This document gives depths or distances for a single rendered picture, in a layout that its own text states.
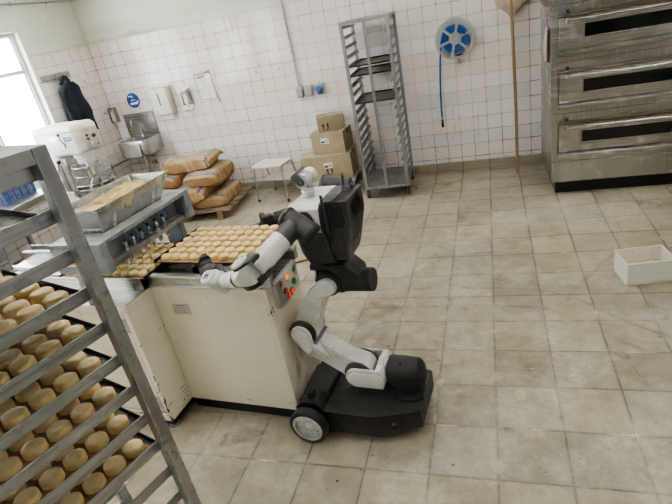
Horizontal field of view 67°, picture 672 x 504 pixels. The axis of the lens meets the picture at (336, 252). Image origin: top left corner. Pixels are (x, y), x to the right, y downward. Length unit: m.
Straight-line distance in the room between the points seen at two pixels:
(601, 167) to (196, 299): 3.87
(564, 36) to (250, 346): 3.62
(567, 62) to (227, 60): 3.78
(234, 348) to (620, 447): 1.86
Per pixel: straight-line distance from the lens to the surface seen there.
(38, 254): 3.81
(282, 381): 2.73
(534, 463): 2.59
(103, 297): 1.19
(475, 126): 6.08
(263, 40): 6.39
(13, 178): 1.12
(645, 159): 5.32
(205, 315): 2.69
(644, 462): 2.67
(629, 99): 5.06
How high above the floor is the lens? 1.95
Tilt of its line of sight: 25 degrees down
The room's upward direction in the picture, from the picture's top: 11 degrees counter-clockwise
